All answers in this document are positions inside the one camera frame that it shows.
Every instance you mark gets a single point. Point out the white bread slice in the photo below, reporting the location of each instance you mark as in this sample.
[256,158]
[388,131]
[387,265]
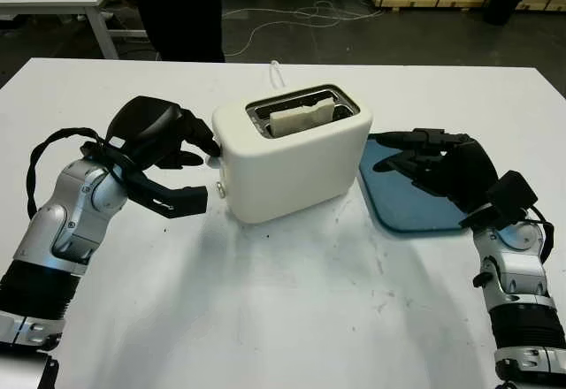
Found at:
[300,117]

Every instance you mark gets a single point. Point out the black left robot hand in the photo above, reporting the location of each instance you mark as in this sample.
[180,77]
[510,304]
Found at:
[146,128]

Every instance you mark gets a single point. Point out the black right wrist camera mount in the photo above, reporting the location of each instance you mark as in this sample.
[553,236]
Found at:
[508,194]

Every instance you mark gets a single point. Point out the person in cream jacket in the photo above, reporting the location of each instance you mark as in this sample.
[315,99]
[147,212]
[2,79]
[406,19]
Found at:
[185,13]

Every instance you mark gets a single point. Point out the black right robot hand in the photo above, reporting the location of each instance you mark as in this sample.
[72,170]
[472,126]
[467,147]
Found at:
[464,172]

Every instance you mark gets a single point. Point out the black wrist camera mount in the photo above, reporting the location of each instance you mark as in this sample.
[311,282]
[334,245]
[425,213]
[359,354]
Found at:
[181,201]
[508,194]

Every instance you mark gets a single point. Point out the black waste bin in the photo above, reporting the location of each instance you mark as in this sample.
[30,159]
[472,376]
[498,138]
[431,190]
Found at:
[504,2]

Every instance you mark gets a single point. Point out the white two-slot toaster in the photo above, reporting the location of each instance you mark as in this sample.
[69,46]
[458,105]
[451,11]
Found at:
[292,172]

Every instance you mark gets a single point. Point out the white office desk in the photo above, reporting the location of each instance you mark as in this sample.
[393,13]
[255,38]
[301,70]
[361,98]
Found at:
[95,9]

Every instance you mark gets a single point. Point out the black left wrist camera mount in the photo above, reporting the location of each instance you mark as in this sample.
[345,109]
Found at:
[181,201]

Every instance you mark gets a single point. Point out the silver toaster dial knob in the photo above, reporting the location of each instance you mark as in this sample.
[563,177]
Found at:
[220,190]

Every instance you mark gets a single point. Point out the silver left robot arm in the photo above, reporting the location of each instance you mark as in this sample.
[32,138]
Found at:
[62,230]

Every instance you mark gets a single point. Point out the blue plastic tray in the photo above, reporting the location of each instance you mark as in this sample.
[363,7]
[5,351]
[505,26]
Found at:
[407,208]

